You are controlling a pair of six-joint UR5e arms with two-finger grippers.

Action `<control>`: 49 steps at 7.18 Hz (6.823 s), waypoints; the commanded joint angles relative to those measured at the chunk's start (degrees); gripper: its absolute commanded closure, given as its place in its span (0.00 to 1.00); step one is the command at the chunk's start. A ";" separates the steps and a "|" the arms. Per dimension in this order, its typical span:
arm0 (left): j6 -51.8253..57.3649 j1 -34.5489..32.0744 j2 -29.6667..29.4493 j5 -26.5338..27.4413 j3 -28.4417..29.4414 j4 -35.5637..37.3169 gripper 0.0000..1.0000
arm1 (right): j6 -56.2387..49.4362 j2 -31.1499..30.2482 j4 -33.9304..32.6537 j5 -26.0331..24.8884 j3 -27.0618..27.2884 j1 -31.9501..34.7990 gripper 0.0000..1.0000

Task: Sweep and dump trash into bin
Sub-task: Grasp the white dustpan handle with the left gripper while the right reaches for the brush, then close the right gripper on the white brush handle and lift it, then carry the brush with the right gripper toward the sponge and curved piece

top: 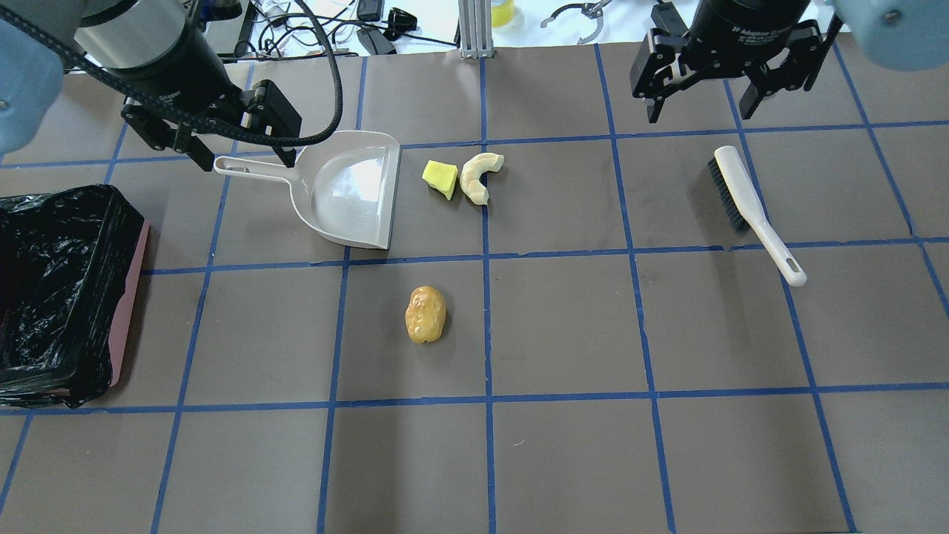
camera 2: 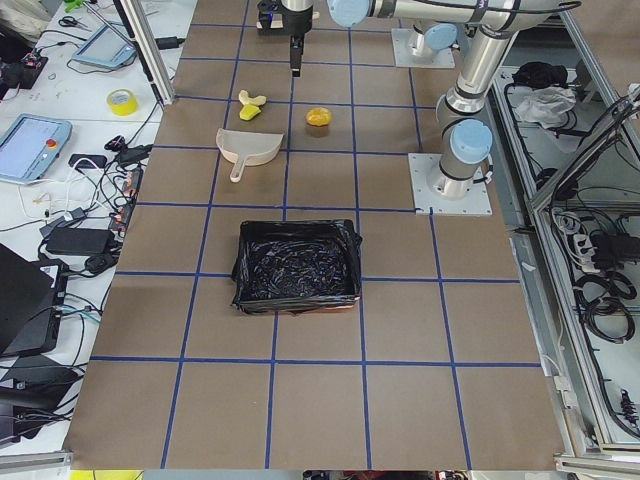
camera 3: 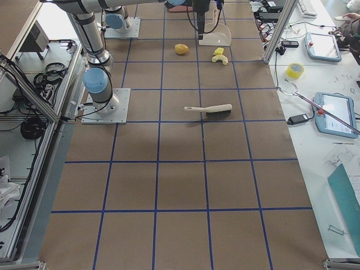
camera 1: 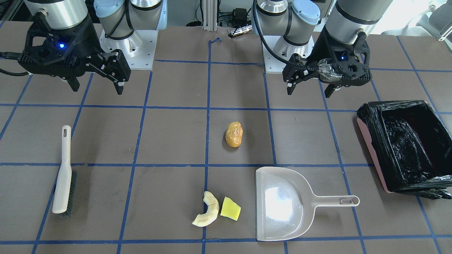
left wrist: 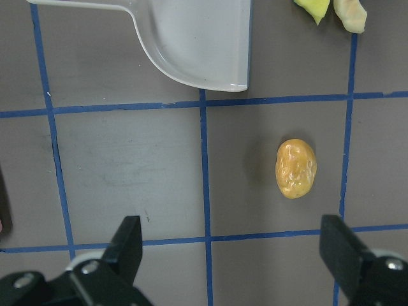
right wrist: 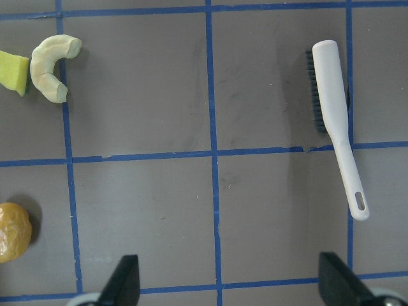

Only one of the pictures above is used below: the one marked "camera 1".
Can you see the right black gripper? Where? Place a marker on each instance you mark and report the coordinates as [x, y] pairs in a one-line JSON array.
[[85, 43]]

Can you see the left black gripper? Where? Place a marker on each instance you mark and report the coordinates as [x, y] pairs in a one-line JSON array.
[[320, 50]]

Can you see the yellow-brown potato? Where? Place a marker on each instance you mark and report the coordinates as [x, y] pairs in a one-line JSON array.
[[234, 134]]

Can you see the beige hand brush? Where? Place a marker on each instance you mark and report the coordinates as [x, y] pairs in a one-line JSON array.
[[63, 199]]

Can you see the beige plastic dustpan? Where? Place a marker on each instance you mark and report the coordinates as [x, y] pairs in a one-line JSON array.
[[286, 203]]

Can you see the yellow sponge piece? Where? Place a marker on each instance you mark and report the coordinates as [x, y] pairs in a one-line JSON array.
[[230, 209]]

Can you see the pale curved peel piece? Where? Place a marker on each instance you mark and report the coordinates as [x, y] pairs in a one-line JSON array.
[[205, 219]]

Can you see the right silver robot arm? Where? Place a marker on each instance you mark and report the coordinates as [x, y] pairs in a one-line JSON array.
[[119, 18]]

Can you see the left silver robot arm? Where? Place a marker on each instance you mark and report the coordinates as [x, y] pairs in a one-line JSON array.
[[295, 20]]

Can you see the pink bin with black bag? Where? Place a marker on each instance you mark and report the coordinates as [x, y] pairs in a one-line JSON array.
[[410, 147]]

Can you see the black power adapter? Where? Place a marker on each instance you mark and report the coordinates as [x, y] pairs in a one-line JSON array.
[[239, 16]]

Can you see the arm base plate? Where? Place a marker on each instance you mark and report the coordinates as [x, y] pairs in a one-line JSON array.
[[272, 60], [138, 49]]

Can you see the aluminium frame post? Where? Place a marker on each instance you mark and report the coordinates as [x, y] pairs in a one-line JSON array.
[[209, 15]]

